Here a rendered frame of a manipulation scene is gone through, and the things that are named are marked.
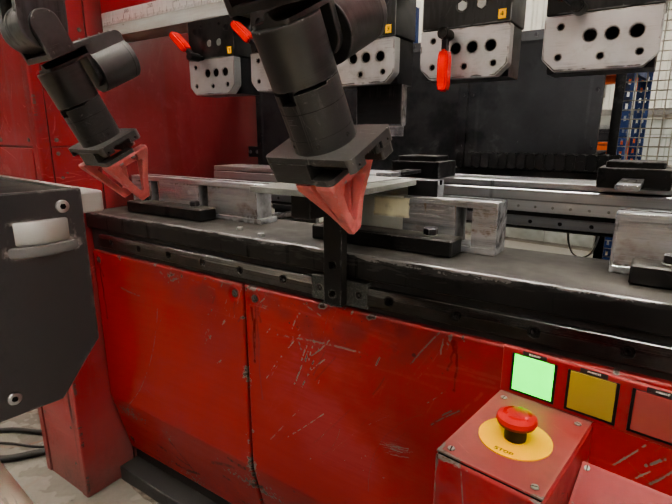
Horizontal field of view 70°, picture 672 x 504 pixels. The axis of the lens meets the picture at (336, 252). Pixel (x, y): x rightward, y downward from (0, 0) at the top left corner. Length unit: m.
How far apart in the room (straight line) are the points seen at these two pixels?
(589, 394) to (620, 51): 0.48
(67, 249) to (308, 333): 0.65
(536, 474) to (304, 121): 0.38
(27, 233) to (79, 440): 1.35
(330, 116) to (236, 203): 0.82
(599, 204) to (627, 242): 0.27
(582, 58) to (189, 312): 0.96
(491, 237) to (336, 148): 0.52
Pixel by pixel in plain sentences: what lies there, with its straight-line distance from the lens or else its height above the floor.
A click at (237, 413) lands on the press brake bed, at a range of 1.23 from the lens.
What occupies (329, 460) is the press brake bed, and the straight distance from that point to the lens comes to 1.10.
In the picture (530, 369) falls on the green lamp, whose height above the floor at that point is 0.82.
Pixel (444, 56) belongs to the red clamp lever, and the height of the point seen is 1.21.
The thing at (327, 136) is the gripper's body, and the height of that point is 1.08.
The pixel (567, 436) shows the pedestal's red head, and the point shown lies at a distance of 0.59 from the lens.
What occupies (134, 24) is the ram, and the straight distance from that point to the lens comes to 1.47.
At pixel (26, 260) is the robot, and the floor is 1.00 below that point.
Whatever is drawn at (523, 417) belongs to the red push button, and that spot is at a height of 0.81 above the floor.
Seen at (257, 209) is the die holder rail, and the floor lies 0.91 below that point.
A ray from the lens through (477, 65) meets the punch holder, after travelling 0.87.
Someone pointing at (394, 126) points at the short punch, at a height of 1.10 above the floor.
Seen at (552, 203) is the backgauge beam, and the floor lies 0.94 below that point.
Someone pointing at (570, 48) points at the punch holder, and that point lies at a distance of 0.84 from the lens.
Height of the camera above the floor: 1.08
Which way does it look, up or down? 14 degrees down
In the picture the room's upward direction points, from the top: straight up
